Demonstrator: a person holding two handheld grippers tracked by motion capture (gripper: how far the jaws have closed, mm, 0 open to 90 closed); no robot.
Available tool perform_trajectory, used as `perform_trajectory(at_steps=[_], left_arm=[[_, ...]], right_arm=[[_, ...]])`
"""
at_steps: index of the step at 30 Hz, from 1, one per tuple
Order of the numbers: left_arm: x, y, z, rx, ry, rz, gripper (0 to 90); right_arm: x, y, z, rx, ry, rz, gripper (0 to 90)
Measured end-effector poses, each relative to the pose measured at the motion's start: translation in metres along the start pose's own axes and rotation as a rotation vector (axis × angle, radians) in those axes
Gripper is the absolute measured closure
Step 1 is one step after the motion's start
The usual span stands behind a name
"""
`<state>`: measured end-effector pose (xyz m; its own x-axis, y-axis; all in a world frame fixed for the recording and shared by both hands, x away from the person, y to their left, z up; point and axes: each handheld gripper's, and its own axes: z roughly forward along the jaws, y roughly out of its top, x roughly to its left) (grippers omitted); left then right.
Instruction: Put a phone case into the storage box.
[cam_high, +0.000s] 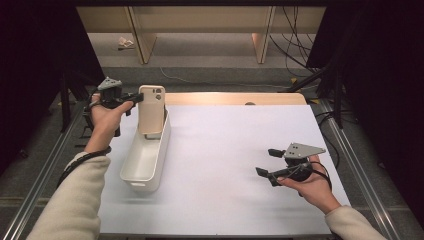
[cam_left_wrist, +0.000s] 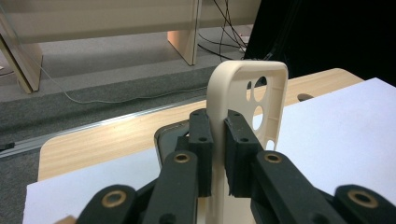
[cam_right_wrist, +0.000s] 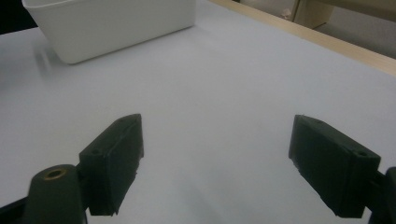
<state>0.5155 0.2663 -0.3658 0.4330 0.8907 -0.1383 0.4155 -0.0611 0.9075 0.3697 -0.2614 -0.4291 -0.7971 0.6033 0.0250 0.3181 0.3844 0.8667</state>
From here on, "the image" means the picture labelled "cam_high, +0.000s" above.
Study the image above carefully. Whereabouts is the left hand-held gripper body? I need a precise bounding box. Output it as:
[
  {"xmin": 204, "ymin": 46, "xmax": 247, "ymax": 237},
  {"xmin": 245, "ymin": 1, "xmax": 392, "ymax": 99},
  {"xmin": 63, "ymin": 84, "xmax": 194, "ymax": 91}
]
[{"xmin": 97, "ymin": 76, "xmax": 123, "ymax": 108}]

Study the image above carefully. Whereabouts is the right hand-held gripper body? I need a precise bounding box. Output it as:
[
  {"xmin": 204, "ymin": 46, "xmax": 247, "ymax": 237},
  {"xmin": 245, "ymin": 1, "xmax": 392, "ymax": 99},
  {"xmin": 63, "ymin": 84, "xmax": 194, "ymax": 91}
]
[{"xmin": 283, "ymin": 142, "xmax": 327, "ymax": 183}]

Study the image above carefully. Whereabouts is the beige phone case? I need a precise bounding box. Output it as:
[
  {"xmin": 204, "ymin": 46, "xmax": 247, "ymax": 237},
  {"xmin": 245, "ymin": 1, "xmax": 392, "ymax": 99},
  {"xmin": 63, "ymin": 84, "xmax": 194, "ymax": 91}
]
[{"xmin": 137, "ymin": 84, "xmax": 167, "ymax": 136}]

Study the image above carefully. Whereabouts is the white plastic storage box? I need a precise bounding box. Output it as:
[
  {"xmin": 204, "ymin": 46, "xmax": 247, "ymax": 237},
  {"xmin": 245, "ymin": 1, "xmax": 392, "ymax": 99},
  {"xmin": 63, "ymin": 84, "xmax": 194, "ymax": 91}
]
[{"xmin": 119, "ymin": 106, "xmax": 172, "ymax": 193}]

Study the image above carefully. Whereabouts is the person's left hand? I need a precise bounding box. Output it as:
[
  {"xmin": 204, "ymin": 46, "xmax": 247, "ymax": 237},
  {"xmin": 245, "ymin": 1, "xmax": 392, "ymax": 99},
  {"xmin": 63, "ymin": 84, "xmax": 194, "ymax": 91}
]
[{"xmin": 84, "ymin": 93, "xmax": 134, "ymax": 148}]

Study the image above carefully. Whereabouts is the person's right hand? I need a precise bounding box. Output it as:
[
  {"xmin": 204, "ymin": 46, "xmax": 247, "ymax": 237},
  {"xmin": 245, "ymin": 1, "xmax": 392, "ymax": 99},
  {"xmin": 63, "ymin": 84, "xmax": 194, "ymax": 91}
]
[{"xmin": 276, "ymin": 154, "xmax": 343, "ymax": 215}]

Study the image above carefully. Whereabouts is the white table mat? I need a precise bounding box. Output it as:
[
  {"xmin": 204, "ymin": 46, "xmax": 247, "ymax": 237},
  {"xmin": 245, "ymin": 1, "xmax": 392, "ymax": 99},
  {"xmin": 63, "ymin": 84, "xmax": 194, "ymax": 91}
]
[{"xmin": 98, "ymin": 104, "xmax": 352, "ymax": 236}]

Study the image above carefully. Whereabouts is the crumpled white paper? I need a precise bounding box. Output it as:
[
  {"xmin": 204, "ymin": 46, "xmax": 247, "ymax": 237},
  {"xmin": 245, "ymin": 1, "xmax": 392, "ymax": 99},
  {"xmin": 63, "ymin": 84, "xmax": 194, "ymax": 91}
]
[{"xmin": 117, "ymin": 36, "xmax": 135, "ymax": 51}]

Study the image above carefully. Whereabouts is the wooden table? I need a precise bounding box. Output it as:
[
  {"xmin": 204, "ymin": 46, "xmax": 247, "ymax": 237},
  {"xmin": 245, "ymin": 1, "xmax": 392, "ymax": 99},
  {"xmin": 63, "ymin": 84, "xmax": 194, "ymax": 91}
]
[{"xmin": 164, "ymin": 92, "xmax": 308, "ymax": 106}]

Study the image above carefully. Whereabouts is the dark curtain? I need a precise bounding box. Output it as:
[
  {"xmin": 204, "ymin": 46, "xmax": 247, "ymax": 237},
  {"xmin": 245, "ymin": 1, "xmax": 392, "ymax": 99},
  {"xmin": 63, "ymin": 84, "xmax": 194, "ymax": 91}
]
[
  {"xmin": 305, "ymin": 0, "xmax": 424, "ymax": 229},
  {"xmin": 0, "ymin": 0, "xmax": 108, "ymax": 174}
]

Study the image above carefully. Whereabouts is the wooden shelf unit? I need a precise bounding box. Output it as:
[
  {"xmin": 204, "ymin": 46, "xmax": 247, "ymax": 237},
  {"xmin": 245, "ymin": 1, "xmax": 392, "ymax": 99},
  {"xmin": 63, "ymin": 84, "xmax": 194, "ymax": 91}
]
[{"xmin": 75, "ymin": 5, "xmax": 327, "ymax": 65}]

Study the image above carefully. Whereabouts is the right hand-held gripper cable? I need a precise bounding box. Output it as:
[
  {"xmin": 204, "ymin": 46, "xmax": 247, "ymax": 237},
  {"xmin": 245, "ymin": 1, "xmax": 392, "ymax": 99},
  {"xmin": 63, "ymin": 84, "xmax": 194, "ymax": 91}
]
[{"xmin": 309, "ymin": 161, "xmax": 333, "ymax": 198}]

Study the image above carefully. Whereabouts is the hand-held gripper cable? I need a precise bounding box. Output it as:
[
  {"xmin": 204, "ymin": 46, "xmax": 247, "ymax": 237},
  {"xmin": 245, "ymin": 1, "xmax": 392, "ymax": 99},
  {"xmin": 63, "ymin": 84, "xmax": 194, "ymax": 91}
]
[
  {"xmin": 309, "ymin": 161, "xmax": 333, "ymax": 198},
  {"xmin": 56, "ymin": 94, "xmax": 122, "ymax": 188}
]

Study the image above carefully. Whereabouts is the aluminium floor rail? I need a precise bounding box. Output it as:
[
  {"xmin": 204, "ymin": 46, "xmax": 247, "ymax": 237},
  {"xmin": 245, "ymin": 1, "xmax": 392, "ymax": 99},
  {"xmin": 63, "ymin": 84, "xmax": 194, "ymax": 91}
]
[
  {"xmin": 319, "ymin": 99, "xmax": 401, "ymax": 240},
  {"xmin": 0, "ymin": 96, "xmax": 93, "ymax": 240}
]

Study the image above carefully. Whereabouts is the white floor cable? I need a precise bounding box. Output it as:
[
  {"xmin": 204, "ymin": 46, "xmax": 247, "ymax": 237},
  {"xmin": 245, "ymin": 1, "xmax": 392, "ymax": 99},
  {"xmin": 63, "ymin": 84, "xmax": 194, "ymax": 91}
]
[{"xmin": 159, "ymin": 66, "xmax": 292, "ymax": 90}]

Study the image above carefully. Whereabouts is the left hand-held gripper cable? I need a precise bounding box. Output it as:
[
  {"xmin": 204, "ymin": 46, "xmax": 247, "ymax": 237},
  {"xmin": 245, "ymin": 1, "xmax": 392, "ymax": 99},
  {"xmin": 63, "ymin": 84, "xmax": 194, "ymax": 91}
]
[{"xmin": 56, "ymin": 94, "xmax": 122, "ymax": 188}]

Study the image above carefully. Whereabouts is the bundle of black cables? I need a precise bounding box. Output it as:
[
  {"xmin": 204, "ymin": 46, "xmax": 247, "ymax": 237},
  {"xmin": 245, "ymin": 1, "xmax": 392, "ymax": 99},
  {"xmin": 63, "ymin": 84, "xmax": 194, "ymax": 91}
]
[{"xmin": 269, "ymin": 5, "xmax": 322, "ymax": 78}]

